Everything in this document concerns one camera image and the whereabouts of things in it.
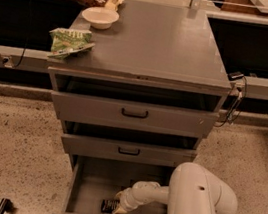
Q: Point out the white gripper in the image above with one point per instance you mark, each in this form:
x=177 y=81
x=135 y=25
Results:
x=128 y=200

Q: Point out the black rxbar chocolate bar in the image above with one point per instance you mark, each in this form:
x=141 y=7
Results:
x=108 y=206

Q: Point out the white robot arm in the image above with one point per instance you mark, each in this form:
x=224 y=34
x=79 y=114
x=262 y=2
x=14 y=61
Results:
x=192 y=189

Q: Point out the grey bottom drawer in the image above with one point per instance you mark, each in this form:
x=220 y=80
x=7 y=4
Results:
x=95 y=180

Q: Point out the grey drawer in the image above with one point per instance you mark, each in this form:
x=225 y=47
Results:
x=95 y=180
x=102 y=142
x=89 y=100

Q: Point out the grey middle drawer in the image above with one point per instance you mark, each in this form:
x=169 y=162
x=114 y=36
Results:
x=102 y=142

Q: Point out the grey top drawer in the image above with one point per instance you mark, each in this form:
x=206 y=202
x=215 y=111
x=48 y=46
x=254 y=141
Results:
x=89 y=100

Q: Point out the grey drawer cabinet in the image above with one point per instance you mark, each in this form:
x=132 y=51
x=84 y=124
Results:
x=158 y=46

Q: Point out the black object on floor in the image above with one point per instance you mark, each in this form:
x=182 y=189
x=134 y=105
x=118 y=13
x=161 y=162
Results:
x=6 y=205

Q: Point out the small black device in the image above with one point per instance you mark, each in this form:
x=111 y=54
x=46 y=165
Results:
x=235 y=76

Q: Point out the green chip bag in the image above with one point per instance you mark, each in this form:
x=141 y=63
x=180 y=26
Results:
x=68 y=41

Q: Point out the white bowl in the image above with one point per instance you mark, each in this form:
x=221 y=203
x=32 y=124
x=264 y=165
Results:
x=100 y=18

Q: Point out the black middle drawer handle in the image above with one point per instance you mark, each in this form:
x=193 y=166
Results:
x=126 y=151

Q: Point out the black drawer handle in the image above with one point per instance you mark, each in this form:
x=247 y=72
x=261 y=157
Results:
x=136 y=115
x=126 y=151

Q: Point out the black top drawer handle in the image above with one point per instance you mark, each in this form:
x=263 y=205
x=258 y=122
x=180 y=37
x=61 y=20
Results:
x=136 y=115

